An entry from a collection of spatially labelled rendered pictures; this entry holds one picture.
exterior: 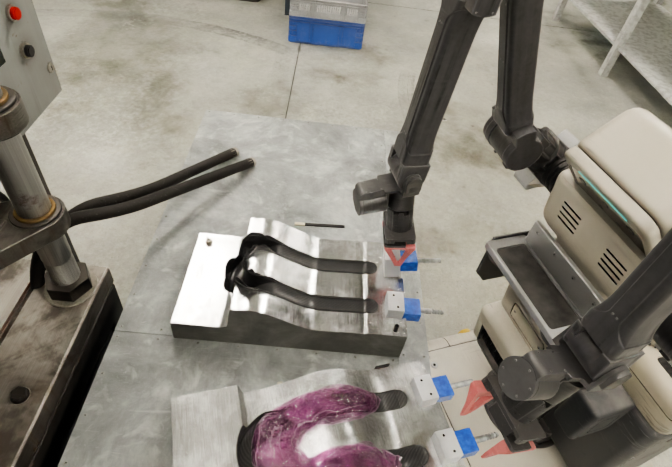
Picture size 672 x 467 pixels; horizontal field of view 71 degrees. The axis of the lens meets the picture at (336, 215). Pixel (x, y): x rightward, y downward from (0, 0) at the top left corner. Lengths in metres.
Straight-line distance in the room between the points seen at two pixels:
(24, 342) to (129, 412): 0.30
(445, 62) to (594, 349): 0.46
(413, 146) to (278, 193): 0.63
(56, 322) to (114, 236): 1.27
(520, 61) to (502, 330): 0.66
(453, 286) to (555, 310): 1.36
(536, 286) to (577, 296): 0.07
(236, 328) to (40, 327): 0.44
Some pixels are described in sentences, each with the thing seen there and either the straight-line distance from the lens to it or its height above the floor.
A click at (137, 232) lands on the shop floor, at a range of 2.46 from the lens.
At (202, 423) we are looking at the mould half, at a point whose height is 0.91.
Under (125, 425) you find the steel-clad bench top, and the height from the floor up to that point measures 0.80.
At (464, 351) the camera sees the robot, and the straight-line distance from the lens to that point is 1.81.
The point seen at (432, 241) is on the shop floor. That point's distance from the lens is 2.49.
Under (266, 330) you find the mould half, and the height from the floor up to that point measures 0.86.
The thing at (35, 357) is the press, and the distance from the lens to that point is 1.21.
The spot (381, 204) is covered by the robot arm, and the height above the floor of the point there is 1.11.
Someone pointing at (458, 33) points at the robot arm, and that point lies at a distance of 0.77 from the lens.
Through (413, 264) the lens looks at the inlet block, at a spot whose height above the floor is 0.94.
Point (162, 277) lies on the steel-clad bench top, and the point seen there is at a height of 0.80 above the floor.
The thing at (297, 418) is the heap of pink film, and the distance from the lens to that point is 0.92.
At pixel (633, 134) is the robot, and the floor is 1.37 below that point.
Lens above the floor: 1.76
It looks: 45 degrees down
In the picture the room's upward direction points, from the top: 9 degrees clockwise
